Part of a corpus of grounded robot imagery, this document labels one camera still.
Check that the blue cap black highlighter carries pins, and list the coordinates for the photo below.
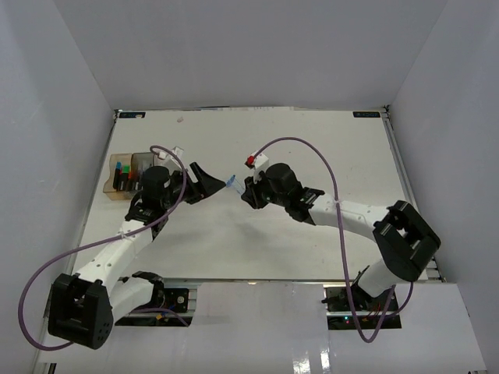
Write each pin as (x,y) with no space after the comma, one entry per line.
(116,176)

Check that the grey transparent container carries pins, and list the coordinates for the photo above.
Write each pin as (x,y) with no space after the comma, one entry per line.
(140,162)

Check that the right blue table label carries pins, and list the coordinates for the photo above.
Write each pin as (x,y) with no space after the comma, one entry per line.
(366,114)

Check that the green cap black highlighter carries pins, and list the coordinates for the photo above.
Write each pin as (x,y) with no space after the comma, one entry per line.
(123,178)

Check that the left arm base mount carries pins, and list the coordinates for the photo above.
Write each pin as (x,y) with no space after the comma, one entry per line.
(167,302)

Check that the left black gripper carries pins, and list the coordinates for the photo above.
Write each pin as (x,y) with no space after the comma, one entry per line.
(207,185)

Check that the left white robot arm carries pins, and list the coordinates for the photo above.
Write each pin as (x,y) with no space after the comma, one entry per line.
(85,305)

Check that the orange cap black highlighter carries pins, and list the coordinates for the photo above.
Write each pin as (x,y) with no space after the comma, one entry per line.
(130,184)

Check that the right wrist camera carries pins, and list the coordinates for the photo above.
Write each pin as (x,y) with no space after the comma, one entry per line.
(257,162)

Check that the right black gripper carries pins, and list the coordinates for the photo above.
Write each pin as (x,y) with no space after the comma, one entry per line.
(253,189)

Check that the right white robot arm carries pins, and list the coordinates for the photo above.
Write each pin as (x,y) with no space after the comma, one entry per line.
(405,240)

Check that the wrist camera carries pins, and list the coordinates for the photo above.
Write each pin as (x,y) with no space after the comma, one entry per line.
(257,162)
(169,159)

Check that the blue transparent highlighter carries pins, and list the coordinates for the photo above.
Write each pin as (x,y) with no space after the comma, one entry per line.
(233,183)

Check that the brown transparent container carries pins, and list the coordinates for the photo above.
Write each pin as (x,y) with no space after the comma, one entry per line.
(112,173)

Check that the blue table label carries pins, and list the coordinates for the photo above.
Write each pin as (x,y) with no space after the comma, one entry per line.
(366,114)
(132,115)

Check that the left blue table label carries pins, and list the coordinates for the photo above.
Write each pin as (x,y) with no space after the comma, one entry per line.
(132,115)

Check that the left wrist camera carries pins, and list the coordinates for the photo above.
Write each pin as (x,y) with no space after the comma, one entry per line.
(169,159)

